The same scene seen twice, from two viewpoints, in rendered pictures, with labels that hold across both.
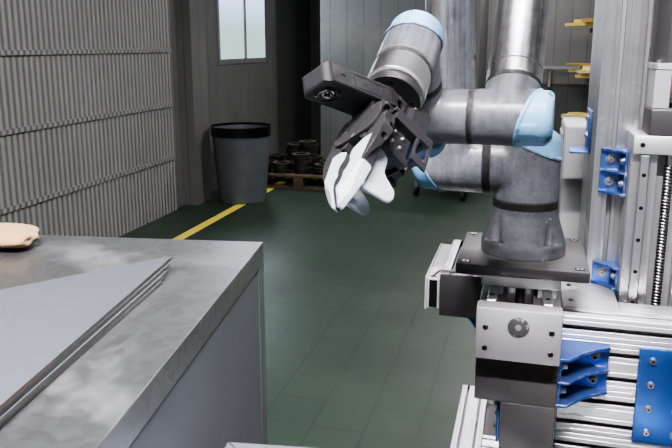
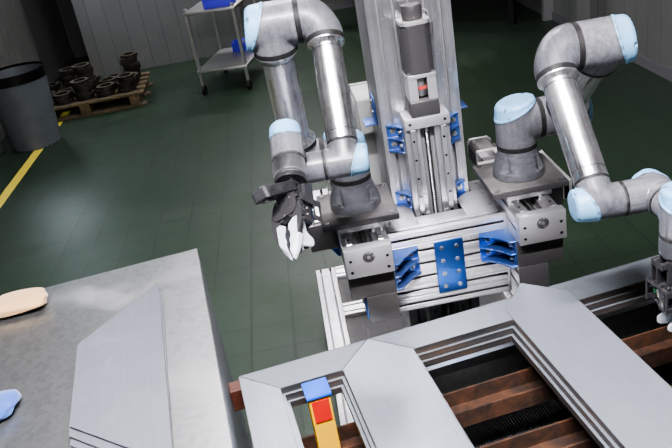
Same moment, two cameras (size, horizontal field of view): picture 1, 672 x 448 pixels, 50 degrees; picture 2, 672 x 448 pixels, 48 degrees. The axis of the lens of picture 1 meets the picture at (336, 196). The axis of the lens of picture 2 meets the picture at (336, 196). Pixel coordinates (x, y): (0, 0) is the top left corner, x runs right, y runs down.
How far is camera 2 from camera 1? 0.91 m
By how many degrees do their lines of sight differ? 20
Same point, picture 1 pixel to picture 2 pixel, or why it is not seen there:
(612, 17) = (374, 46)
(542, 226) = (365, 190)
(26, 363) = (154, 378)
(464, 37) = (295, 94)
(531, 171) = not seen: hidden behind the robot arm
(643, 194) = (416, 152)
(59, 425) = (196, 400)
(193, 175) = not seen: outside the picture
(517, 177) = not seen: hidden behind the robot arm
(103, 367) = (186, 365)
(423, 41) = (295, 142)
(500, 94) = (338, 153)
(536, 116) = (360, 162)
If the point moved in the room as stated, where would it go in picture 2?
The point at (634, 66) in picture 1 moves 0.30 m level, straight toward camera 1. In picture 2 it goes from (394, 73) to (399, 105)
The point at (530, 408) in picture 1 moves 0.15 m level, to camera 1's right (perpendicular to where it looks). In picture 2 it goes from (383, 296) to (429, 279)
